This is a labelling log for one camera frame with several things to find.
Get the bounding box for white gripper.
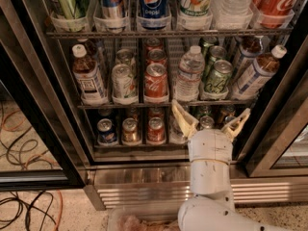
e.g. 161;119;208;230
171;99;250;163

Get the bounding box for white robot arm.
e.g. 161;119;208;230
171;100;289;231

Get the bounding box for green can bottom shelf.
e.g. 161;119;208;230
199;115;215;130

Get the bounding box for brown can bottom right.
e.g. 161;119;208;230
223;115;238;126

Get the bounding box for bottom shelf water bottle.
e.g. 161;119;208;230
169;115;187;144

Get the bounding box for red can bottom shelf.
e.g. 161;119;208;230
147;116;165;142

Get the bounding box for middle shelf water bottle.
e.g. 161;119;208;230
175;45;205;102

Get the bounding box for front red cola can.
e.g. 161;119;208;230
145;64;167;98

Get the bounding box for right glass fridge door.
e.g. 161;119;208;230
237;38;308;178

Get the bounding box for glass fridge door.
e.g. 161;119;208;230
237;38;308;178
0;42;86;192

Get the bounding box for gold can bottom left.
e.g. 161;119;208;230
122;118;141;143

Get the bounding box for front white soda can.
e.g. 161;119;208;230
112;64;137;99

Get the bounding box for rear red cola can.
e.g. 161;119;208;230
144;38;164;52

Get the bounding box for blue can bottom shelf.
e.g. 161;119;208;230
97;118;117;144

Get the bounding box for rear white soda can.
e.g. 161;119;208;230
115;48;136;74

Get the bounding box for white green soda can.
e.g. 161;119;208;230
178;0;216;17

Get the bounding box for blue pepsi can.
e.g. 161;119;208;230
140;0;167;30

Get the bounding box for large red cola can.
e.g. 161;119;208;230
252;0;296;29

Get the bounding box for blue energy drink can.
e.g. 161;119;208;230
101;0;126;33

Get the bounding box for left glass fridge door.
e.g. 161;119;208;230
0;42;86;192

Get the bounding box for right front tea bottle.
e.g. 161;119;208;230
231;44;287;100

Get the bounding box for right rear tea bottle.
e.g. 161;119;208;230
232;36;264;82

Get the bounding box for clear plastic food container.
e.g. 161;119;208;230
107;204;180;231

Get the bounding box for left iced tea bottle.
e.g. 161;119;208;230
72;44;107;106

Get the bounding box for steel refrigerator cabinet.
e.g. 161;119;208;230
0;0;308;210

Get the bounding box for middle wire shelf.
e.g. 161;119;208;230
77;99;254;110

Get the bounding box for wire shelf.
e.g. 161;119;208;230
77;99;254;110
46;28;293;39

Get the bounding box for top wire shelf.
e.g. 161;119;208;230
46;28;293;39

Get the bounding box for orange floor cable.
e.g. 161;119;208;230
0;108;64;231

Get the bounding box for black floor cables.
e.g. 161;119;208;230
0;99;58;231

